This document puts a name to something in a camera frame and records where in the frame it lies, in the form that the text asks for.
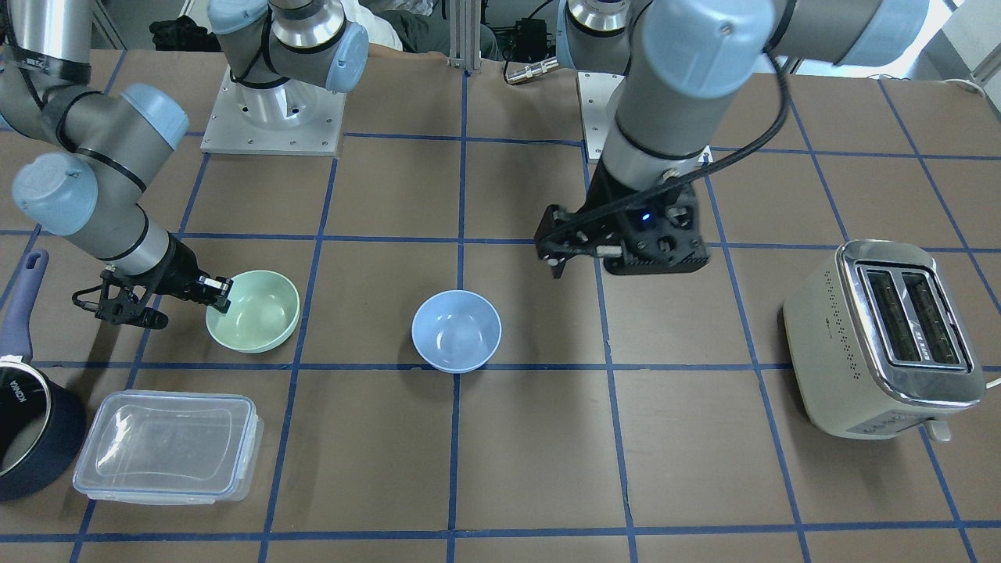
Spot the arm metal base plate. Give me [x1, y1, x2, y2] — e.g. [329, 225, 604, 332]
[576, 72, 713, 167]
[201, 71, 346, 157]

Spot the dark blue saucepan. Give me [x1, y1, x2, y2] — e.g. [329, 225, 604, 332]
[1, 249, 86, 502]

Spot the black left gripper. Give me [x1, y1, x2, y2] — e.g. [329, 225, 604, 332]
[587, 183, 711, 275]

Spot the clear plastic lidded container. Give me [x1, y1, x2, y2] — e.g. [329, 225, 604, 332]
[73, 389, 264, 506]

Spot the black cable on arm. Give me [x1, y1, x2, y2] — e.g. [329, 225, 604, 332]
[536, 47, 791, 245]

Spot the green bowl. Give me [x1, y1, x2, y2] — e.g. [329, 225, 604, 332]
[205, 270, 301, 355]

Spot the blue bowl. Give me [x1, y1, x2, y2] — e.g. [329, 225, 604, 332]
[411, 291, 504, 374]

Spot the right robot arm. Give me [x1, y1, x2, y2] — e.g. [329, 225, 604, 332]
[2, 1, 371, 310]

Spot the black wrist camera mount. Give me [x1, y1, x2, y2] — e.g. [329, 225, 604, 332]
[70, 266, 169, 329]

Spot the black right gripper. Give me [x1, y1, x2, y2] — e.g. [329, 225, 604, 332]
[145, 235, 232, 303]

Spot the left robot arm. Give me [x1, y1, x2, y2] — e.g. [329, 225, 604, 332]
[535, 1, 929, 278]

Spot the cream and chrome toaster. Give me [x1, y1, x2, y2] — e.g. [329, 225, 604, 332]
[780, 239, 988, 443]

